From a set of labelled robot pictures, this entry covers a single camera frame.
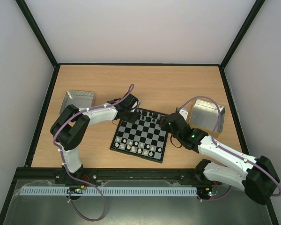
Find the black aluminium frame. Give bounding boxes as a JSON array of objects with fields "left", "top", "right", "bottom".
[{"left": 0, "top": 0, "right": 279, "bottom": 225}]

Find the black silver chess board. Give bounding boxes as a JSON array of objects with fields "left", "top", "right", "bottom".
[{"left": 110, "top": 108, "right": 168, "bottom": 163}]

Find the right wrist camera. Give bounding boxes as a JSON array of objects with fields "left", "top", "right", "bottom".
[{"left": 176, "top": 107, "right": 189, "bottom": 121}]

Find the light blue cable duct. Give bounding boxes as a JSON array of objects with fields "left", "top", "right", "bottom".
[{"left": 20, "top": 187, "right": 197, "bottom": 196}]

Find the pink metal tin box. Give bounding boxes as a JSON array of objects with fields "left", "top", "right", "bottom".
[{"left": 59, "top": 90, "right": 95, "bottom": 114}]

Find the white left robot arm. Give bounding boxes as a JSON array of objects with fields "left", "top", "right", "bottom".
[{"left": 50, "top": 92, "right": 140, "bottom": 173}]

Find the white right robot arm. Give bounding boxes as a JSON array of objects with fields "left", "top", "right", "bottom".
[{"left": 160, "top": 112, "right": 281, "bottom": 205}]

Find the yellow metal tin box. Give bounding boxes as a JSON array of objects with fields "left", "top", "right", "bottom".
[{"left": 189, "top": 99, "right": 225, "bottom": 138}]

